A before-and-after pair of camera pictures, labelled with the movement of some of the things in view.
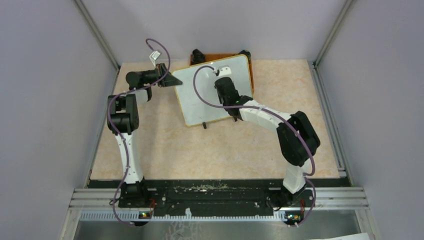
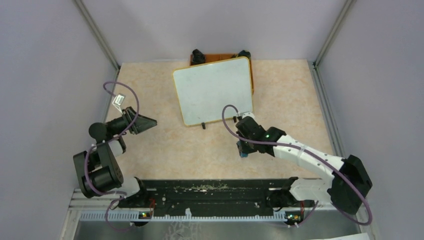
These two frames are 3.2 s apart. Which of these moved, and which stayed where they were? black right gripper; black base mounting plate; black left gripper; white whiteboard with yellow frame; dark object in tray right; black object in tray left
Moved: black right gripper; black left gripper
Stayed: black base mounting plate; dark object in tray right; white whiteboard with yellow frame; black object in tray left
